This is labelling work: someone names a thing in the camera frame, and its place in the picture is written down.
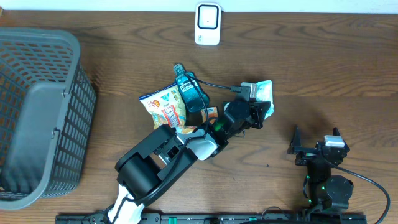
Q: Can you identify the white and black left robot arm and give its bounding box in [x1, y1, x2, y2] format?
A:
[104, 86, 273, 223]

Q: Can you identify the teal wet wipes pack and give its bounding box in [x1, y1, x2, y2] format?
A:
[256, 80, 274, 119]

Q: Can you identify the orange tissue pack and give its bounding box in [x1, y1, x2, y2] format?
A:
[200, 106, 218, 124]

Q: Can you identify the yellow chips bag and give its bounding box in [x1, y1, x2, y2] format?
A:
[139, 83, 197, 134]

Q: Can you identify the teal mouthwash bottle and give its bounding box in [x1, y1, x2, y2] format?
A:
[174, 63, 210, 113]

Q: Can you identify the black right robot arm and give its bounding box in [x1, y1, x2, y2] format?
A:
[287, 127, 353, 214]

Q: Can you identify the white barcode scanner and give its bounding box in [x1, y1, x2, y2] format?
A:
[194, 2, 222, 45]

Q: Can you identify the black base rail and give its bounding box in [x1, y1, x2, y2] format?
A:
[55, 213, 367, 224]

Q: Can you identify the grey plastic shopping basket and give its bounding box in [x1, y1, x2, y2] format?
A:
[1, 27, 96, 210]

